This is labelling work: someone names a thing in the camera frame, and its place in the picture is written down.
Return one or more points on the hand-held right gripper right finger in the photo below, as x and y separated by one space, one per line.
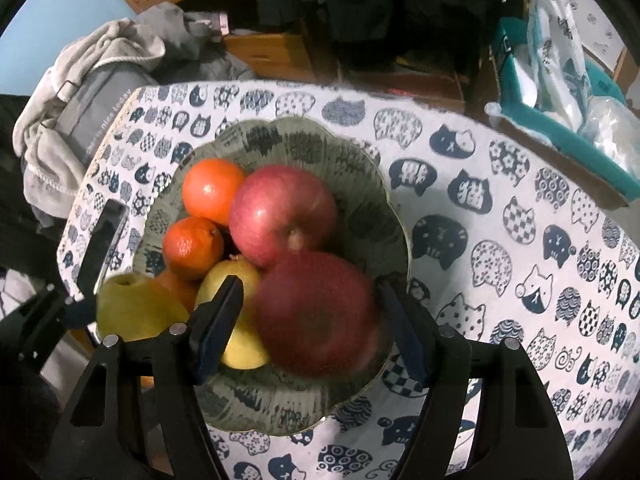
406 337

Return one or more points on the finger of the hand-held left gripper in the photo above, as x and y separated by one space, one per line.
80 311

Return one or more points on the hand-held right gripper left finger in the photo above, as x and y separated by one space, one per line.
215 332

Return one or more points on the yellow-green apple back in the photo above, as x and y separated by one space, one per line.
250 349

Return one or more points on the yellow pear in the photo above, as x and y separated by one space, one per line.
135 307

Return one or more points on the large orange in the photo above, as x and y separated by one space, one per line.
210 192
180 287

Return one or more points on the small orange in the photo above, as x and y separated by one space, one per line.
190 247

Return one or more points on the red apple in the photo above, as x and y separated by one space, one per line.
280 210
320 315

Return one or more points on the green patterned bowl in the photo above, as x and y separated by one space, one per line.
300 142

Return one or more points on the black smartphone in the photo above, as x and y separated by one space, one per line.
102 240

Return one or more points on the cat print tablecloth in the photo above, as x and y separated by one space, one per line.
500 260

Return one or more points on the teal plastic crate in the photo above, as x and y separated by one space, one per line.
565 145

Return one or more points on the pile of grey clothes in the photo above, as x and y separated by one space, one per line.
115 45

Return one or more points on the wooden drawer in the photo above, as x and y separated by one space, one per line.
270 55

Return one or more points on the clear plastic bag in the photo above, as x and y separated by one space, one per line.
615 130

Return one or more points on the small pink box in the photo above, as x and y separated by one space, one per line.
222 23

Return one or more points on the black coat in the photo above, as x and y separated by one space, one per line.
375 10

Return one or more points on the white printed rice bag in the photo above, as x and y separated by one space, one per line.
555 35

